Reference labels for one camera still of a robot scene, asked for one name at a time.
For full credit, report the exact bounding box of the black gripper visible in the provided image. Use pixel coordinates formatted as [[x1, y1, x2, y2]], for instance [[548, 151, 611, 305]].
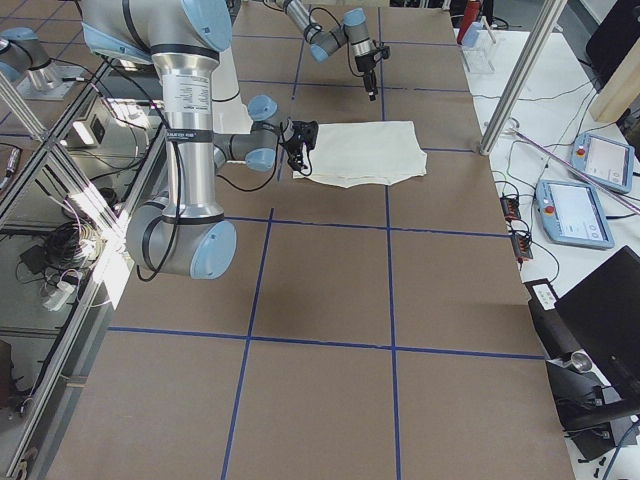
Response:
[[285, 120, 319, 175], [355, 51, 380, 101]]

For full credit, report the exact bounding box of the cream long-sleeve cat shirt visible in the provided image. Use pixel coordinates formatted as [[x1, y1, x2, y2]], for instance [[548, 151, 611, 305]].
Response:
[[308, 121, 427, 188]]

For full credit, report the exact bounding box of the blue cup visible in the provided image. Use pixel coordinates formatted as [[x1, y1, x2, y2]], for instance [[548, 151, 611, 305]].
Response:
[[460, 21, 483, 48]]

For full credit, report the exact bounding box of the red bottle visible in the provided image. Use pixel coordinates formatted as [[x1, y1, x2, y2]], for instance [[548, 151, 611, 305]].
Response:
[[459, 0, 482, 36]]

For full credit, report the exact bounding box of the reacher grabber stick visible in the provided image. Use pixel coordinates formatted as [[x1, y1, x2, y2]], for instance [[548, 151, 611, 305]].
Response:
[[504, 117, 640, 213]]

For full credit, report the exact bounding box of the orange black connector strip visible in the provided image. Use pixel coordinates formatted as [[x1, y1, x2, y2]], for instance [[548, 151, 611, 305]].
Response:
[[500, 195, 533, 265]]

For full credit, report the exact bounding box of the blue teach pendant near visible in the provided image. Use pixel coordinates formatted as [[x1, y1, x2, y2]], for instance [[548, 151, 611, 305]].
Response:
[[535, 180, 615, 250]]

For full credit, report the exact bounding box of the blue teach pendant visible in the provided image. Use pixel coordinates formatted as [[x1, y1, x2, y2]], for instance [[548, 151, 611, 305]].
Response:
[[570, 133, 635, 194], [535, 180, 615, 250]]

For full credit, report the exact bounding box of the wooden board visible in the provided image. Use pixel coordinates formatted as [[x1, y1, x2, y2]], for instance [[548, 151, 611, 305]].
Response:
[[589, 0, 640, 124]]

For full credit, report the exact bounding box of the blue teach pendant far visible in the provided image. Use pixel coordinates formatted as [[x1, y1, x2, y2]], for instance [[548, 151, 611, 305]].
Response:
[[570, 133, 635, 194]]

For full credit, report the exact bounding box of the black monitor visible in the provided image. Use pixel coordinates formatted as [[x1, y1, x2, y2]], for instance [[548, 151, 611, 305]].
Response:
[[556, 246, 639, 398]]

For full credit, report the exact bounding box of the silver metal cylinder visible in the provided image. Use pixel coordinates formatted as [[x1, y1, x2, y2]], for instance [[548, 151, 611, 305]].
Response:
[[566, 351, 593, 374]]

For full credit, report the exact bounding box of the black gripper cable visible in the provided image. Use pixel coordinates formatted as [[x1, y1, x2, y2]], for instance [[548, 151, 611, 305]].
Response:
[[134, 119, 296, 282]]

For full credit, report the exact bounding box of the aluminium frame post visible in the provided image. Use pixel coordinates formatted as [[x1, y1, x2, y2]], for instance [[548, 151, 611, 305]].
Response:
[[479, 0, 567, 156]]

